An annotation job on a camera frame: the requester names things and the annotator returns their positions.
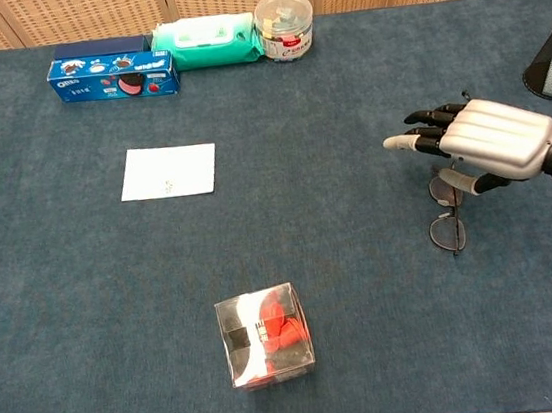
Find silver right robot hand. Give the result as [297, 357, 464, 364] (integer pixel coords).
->
[378, 89, 552, 208]

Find thin metal eyeglasses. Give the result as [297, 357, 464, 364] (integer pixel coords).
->
[412, 89, 489, 260]

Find black mesh pen holder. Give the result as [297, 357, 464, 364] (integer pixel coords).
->
[515, 19, 552, 105]

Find clear round plastic jar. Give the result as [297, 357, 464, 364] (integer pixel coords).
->
[251, 0, 320, 65]

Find clear box with red contents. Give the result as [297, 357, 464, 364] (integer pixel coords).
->
[212, 279, 320, 396]

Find green wet wipes pack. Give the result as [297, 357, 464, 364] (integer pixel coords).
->
[147, 8, 267, 76]

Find white paper card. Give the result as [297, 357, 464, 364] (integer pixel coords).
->
[114, 138, 222, 205]

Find blue Oreo cookie box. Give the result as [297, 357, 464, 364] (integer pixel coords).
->
[44, 45, 184, 112]

